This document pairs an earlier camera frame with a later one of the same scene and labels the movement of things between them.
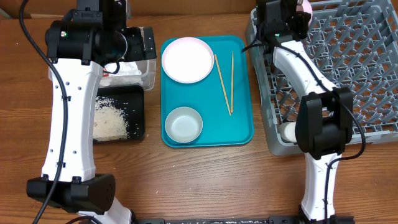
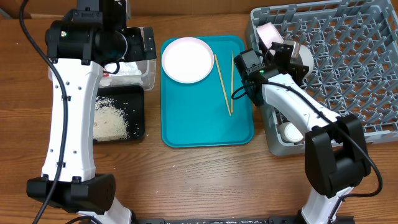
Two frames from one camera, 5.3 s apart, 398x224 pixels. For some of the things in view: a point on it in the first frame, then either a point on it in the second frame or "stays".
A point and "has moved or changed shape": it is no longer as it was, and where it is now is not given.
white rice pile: (109, 122) stays
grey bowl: (183, 124) has moved or changed shape
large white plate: (188, 60) stays
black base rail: (272, 219) stays
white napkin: (129, 74) stays
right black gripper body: (300, 20) to (285, 52)
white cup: (287, 132) stays
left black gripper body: (136, 50) stays
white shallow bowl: (306, 7) has moved or changed shape
